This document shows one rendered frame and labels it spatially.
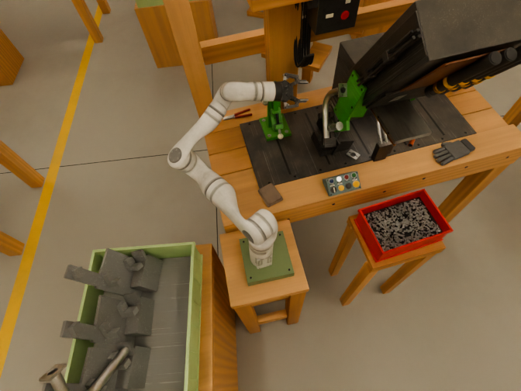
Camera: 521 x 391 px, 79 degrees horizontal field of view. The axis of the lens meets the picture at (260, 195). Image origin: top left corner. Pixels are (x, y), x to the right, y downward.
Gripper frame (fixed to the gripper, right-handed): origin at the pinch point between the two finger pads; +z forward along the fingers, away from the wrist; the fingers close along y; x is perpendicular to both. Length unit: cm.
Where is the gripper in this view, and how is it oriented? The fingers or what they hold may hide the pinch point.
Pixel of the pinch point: (304, 91)
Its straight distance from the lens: 137.2
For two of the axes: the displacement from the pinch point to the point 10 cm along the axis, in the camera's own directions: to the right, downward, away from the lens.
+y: -0.3, -9.7, -2.2
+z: 9.5, -1.0, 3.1
